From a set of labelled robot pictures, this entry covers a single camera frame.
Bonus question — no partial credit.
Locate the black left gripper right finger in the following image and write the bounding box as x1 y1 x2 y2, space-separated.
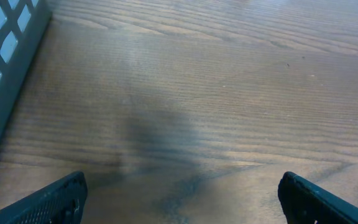
278 172 358 224

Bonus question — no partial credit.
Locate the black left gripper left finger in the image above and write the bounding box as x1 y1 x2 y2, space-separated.
0 171 88 224

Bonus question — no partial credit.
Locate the dark grey plastic basket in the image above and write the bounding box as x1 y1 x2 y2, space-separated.
0 0 52 138

